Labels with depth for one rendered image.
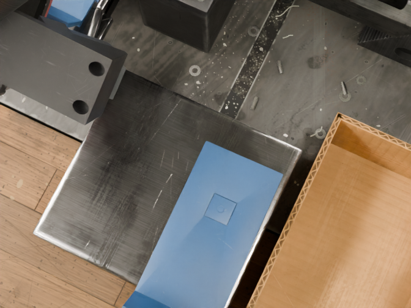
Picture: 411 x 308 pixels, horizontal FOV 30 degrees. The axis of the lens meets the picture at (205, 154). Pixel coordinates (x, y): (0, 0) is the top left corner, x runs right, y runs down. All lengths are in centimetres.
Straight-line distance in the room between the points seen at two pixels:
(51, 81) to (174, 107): 21
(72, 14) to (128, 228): 18
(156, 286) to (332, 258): 15
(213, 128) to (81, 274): 16
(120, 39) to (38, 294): 23
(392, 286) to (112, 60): 32
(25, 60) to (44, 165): 22
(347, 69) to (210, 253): 21
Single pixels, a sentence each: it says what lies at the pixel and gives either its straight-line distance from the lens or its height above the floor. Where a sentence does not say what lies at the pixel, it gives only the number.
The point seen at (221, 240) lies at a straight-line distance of 62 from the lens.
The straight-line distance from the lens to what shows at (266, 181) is 63.
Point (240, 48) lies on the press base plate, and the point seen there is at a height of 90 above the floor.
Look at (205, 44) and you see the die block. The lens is 67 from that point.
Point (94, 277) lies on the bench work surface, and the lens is 65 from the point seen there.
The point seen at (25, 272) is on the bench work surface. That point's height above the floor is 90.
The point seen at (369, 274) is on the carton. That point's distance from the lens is 65.
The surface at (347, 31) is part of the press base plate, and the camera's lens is 71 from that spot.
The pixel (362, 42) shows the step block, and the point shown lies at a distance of 70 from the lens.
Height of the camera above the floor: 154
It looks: 75 degrees down
